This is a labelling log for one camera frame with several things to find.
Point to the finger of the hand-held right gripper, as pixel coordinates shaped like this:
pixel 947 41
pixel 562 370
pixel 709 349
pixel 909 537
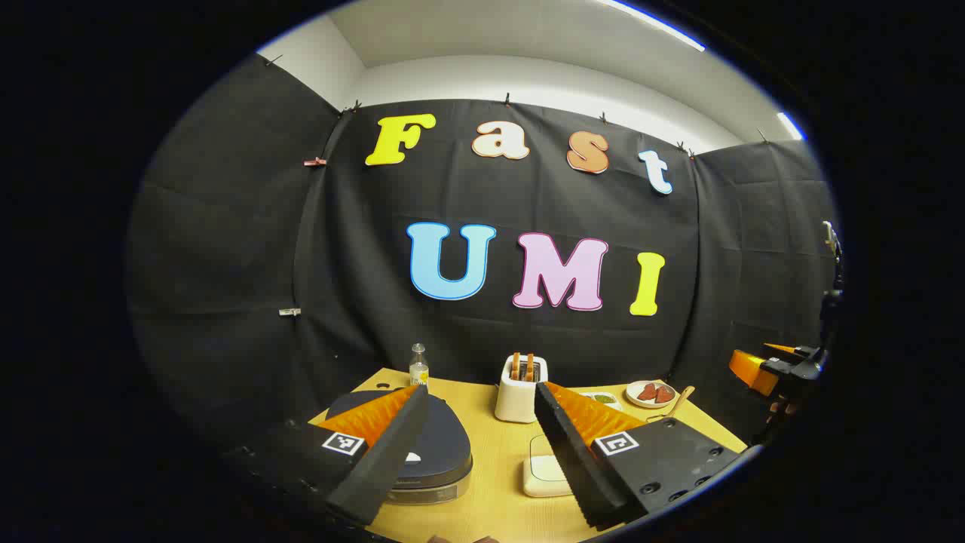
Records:
pixel 780 349
pixel 750 369

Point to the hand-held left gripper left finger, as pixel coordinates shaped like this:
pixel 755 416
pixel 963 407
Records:
pixel 392 452

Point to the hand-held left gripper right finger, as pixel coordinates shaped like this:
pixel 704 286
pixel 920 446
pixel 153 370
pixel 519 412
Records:
pixel 573 460

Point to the dark blue rice cooker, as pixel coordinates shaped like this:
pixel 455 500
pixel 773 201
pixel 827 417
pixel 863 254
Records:
pixel 445 445

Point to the wooden spoon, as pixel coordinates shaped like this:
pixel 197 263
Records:
pixel 682 400

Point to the white divided bean dish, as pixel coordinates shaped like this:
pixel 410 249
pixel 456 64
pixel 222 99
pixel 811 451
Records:
pixel 601 398

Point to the white toaster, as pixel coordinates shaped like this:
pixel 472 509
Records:
pixel 516 400

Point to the small glass bottle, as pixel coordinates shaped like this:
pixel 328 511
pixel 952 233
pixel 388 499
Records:
pixel 418 371

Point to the round white plate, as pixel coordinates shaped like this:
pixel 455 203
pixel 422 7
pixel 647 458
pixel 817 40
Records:
pixel 633 396

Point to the red meat slice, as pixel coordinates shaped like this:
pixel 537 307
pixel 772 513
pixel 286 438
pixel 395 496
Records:
pixel 647 392
pixel 664 394

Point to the toasted bread slice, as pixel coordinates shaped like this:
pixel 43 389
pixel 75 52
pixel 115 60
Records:
pixel 530 367
pixel 516 366

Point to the black backdrop cloth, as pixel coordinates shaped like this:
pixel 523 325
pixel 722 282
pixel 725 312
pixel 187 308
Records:
pixel 339 249

